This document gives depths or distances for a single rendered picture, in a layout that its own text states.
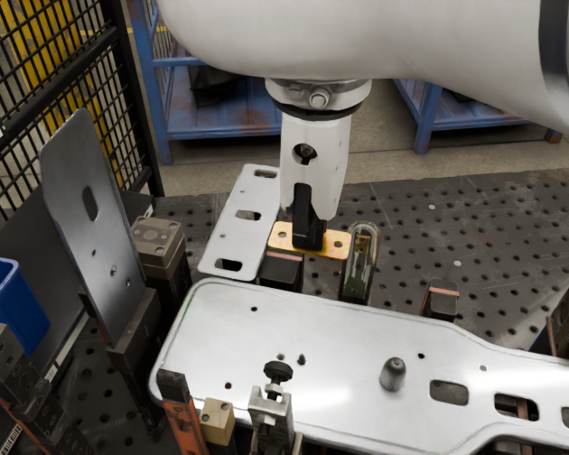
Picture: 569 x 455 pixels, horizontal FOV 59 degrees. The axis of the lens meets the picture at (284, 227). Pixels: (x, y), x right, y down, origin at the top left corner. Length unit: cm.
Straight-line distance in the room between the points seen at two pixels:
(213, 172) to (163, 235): 179
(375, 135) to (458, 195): 144
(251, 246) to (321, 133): 50
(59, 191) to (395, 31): 45
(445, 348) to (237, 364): 30
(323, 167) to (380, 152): 236
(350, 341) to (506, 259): 68
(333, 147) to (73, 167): 32
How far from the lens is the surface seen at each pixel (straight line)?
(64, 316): 81
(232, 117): 269
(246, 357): 74
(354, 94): 39
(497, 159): 288
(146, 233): 83
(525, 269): 135
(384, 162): 269
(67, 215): 61
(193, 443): 64
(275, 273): 85
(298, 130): 39
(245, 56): 26
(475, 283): 128
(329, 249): 53
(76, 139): 61
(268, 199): 95
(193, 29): 28
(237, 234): 89
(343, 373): 73
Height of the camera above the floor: 164
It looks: 46 degrees down
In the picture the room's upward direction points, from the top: straight up
